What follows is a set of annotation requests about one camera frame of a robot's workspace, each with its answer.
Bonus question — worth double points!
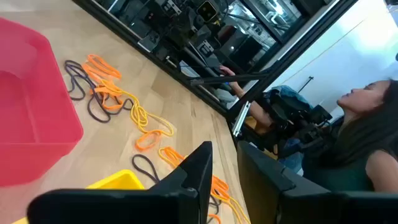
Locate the person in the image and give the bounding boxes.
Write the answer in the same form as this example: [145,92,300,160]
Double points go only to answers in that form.
[219,65,398,194]

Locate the black thin stand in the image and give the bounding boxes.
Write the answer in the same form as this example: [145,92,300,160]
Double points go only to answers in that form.
[297,75,315,94]

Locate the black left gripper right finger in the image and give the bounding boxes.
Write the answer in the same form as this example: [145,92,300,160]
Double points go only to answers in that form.
[237,141,296,224]

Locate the pink plastic basket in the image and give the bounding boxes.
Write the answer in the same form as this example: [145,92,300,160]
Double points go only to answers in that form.
[0,17,85,187]

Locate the person's hand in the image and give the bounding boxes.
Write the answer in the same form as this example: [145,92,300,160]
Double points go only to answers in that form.
[219,65,237,78]

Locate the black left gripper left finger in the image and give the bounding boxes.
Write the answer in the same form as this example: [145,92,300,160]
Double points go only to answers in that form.
[149,141,214,224]

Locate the yellow plastic slotted basket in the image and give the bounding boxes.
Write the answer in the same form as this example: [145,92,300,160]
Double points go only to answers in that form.
[11,169,146,224]

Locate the silver-rimmed camera box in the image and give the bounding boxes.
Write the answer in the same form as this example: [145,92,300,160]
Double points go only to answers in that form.
[196,0,218,23]

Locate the black robotic device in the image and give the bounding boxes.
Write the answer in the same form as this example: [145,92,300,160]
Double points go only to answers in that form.
[262,90,333,153]

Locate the silver aluminium frame bar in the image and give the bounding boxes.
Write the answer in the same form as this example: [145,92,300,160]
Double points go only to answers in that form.
[232,100,251,138]

